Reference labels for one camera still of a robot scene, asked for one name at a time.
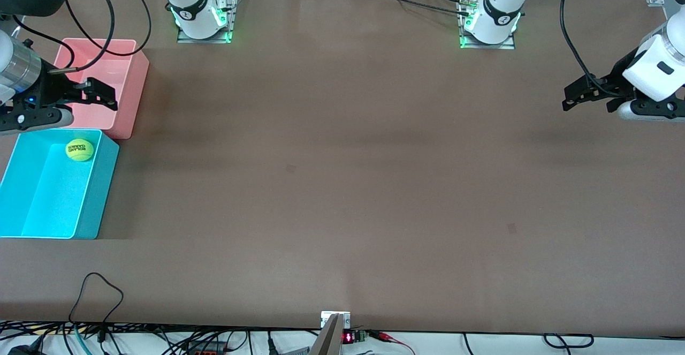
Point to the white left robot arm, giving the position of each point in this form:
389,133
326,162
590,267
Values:
500,7

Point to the blue plastic bin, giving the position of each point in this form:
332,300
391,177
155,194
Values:
48,194

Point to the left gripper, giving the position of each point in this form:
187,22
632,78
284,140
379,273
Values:
617,76

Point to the red LED display module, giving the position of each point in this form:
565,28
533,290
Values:
350,337

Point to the grey metal bar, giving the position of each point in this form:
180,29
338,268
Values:
329,339

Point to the small metal table bracket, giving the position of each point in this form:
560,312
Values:
326,317

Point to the pink plastic bin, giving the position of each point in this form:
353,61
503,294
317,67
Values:
118,87

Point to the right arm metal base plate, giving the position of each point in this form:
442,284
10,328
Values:
231,23

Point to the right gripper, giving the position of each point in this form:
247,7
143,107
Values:
48,90

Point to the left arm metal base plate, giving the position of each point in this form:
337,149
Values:
463,42

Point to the yellow-green tennis ball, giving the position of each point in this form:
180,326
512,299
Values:
80,150

